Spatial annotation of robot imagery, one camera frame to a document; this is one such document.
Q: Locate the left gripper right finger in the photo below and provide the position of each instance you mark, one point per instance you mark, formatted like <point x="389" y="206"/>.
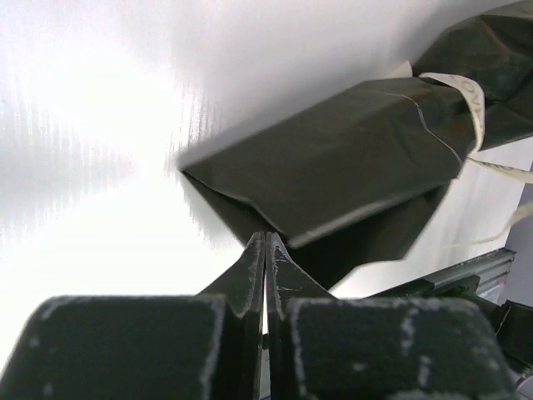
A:
<point x="322" y="347"/>

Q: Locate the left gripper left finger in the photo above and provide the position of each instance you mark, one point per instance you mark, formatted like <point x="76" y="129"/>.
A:
<point x="206" y="346"/>

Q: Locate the black wrapping paper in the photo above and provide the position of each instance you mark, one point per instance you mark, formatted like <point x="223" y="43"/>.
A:
<point x="355" y="178"/>

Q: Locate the cream printed ribbon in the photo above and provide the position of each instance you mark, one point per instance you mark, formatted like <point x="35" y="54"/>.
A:
<point x="474" y="96"/>

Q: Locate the right aluminium table rail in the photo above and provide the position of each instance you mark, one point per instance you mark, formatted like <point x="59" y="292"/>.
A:
<point x="479" y="280"/>

